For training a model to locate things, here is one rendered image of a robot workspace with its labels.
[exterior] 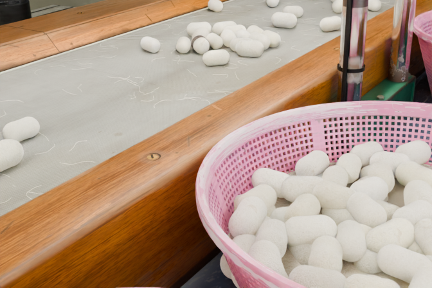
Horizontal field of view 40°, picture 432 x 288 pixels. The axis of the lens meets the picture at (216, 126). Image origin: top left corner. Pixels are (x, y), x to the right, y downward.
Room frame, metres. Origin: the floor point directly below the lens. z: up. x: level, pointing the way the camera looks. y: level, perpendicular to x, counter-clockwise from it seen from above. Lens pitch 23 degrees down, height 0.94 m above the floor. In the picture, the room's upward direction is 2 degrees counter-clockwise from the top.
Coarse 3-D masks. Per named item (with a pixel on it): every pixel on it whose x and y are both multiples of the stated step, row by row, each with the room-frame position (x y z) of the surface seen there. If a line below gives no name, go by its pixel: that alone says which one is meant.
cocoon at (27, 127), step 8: (16, 120) 0.45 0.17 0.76; (24, 120) 0.45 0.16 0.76; (32, 120) 0.46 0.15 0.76; (8, 128) 0.44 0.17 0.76; (16, 128) 0.44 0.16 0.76; (24, 128) 0.45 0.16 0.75; (32, 128) 0.45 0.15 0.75; (8, 136) 0.44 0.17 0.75; (16, 136) 0.44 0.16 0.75; (24, 136) 0.45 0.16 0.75; (32, 136) 0.45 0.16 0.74
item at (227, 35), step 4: (224, 32) 0.74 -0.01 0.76; (228, 32) 0.73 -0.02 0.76; (232, 32) 0.73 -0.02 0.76; (220, 36) 0.74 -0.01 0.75; (224, 36) 0.73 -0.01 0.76; (228, 36) 0.73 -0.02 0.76; (232, 36) 0.73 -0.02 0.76; (236, 36) 0.73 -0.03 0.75; (224, 40) 0.73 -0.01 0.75; (228, 40) 0.72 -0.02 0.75; (224, 44) 0.73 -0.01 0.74; (228, 44) 0.72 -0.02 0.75
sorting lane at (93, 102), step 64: (256, 0) 1.04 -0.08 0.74; (320, 0) 1.02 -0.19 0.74; (384, 0) 1.01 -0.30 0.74; (64, 64) 0.67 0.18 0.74; (128, 64) 0.67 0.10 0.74; (192, 64) 0.66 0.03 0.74; (256, 64) 0.65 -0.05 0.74; (0, 128) 0.48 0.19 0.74; (64, 128) 0.48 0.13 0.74; (128, 128) 0.47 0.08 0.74; (0, 192) 0.36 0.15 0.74
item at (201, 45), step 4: (196, 40) 0.70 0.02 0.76; (200, 40) 0.70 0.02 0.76; (204, 40) 0.70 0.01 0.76; (196, 44) 0.70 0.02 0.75; (200, 44) 0.70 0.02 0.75; (204, 44) 0.70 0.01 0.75; (208, 44) 0.70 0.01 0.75; (196, 48) 0.70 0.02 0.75; (200, 48) 0.69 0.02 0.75; (204, 48) 0.70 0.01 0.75; (208, 48) 0.70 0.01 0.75; (200, 52) 0.70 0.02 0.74; (204, 52) 0.70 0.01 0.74
